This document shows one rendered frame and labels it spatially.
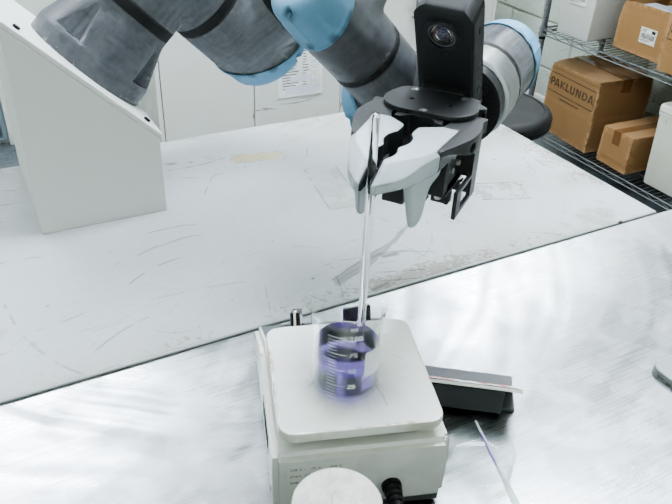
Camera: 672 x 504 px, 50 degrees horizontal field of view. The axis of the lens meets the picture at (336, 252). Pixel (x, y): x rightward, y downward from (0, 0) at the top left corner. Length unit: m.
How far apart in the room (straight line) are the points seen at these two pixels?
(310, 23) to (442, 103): 0.15
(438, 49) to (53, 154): 0.50
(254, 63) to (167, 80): 1.96
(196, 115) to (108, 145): 2.14
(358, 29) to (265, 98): 2.47
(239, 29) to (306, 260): 0.31
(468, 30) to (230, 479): 0.38
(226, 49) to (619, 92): 2.38
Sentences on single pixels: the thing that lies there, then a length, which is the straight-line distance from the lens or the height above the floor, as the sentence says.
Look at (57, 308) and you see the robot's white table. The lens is 0.80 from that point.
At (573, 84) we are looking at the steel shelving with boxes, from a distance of 3.20.
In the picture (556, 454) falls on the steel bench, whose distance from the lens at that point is 0.65.
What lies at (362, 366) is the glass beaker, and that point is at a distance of 0.51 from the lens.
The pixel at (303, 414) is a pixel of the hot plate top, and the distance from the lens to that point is 0.52.
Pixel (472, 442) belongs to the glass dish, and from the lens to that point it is 0.64.
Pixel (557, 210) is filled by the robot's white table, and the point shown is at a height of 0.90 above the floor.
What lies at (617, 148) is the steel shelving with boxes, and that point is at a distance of 3.06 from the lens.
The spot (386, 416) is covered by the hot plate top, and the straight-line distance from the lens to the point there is 0.52.
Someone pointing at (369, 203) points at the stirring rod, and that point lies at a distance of 0.46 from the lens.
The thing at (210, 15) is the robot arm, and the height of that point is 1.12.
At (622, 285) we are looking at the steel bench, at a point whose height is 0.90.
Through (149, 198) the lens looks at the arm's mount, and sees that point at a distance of 0.93.
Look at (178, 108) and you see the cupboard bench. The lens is 2.99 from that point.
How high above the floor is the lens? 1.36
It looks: 33 degrees down
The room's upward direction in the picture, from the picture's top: 3 degrees clockwise
